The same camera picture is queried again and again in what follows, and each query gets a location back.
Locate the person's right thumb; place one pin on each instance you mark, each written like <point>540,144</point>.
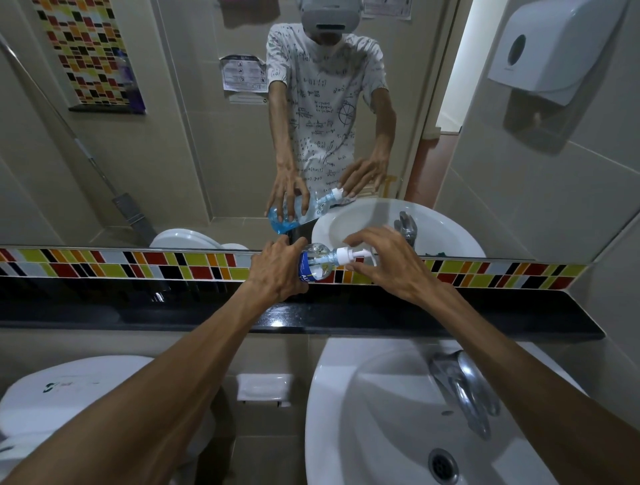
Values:
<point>362,272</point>

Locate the clear soap pump bottle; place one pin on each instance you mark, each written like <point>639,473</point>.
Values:
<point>320,262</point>

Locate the white paper towel dispenser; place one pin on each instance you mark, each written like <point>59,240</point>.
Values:
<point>555,45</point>

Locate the metal sink drain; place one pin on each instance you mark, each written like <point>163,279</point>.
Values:
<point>443,465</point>

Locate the chrome sink faucet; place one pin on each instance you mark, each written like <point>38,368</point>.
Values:
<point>465,387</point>

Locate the white wall soap dish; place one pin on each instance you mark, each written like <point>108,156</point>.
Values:
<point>264,388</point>

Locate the person's left thumb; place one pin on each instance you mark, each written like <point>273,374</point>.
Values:
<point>295,246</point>

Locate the large wall mirror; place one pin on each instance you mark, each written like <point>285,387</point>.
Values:
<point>200,165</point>

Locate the person's left hand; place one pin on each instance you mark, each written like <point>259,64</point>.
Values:
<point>272,272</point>

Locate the person's right hand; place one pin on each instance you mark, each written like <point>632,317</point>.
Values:
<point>397,267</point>

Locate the person's left forearm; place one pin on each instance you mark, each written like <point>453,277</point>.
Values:
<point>150,399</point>

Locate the person's right forearm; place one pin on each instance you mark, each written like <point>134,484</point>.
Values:
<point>530,394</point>

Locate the white ceramic sink basin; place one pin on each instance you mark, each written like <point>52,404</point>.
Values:
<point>380,414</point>

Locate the black stone ledge shelf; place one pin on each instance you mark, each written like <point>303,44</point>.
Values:
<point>125,310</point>

